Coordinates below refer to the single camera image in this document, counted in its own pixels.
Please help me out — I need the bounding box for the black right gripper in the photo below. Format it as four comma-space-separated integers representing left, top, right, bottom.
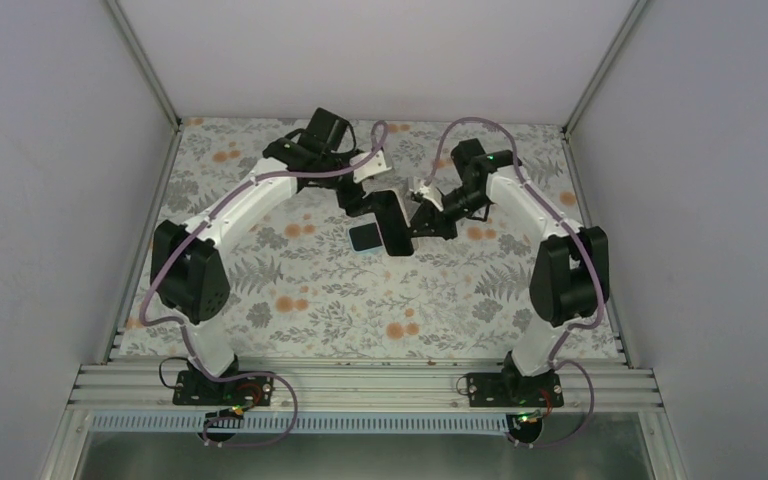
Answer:
405, 186, 492, 242

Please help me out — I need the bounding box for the black smartphone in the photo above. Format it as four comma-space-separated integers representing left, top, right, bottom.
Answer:
368, 190, 415, 257

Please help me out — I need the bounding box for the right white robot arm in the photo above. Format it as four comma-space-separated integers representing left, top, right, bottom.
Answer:
408, 139, 610, 407

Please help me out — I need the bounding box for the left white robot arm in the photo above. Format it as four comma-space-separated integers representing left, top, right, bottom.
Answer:
138, 108, 387, 405

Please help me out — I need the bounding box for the phone in light blue case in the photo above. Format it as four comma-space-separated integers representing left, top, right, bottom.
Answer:
348, 222, 383, 253

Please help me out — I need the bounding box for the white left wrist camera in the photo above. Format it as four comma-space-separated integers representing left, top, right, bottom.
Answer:
349, 150, 393, 184

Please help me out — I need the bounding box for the aluminium frame right rail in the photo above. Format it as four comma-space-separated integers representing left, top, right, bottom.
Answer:
564, 1, 651, 368

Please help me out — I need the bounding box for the aluminium frame rail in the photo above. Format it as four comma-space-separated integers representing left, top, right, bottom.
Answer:
95, 1, 180, 364
564, 1, 651, 368

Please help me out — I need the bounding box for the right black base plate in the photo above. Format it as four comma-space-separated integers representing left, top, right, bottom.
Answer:
465, 370, 565, 408

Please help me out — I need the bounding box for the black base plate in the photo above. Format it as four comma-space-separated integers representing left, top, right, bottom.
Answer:
465, 370, 565, 408
172, 368, 274, 408

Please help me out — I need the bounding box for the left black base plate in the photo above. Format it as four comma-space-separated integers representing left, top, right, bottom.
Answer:
172, 368, 274, 408

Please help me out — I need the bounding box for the aluminium frame left rail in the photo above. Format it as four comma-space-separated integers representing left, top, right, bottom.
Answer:
95, 1, 180, 364

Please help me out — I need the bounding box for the aluminium front rail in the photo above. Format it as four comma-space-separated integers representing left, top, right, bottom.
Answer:
67, 361, 664, 413

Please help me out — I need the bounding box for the white slotted cable duct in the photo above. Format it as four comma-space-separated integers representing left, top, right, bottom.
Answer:
90, 410, 508, 435

